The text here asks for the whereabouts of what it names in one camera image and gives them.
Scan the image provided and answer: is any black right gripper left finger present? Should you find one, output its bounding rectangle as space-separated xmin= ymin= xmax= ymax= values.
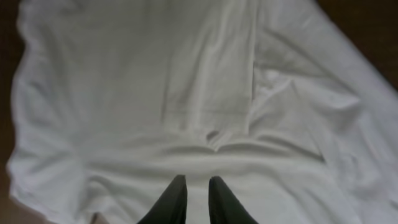
xmin=138 ymin=175 xmax=188 ymax=224

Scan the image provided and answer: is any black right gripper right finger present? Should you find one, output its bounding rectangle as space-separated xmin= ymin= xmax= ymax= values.
xmin=208 ymin=176 xmax=257 ymax=224

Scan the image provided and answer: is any white t-shirt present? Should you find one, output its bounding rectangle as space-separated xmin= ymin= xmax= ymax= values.
xmin=7 ymin=0 xmax=397 ymax=223

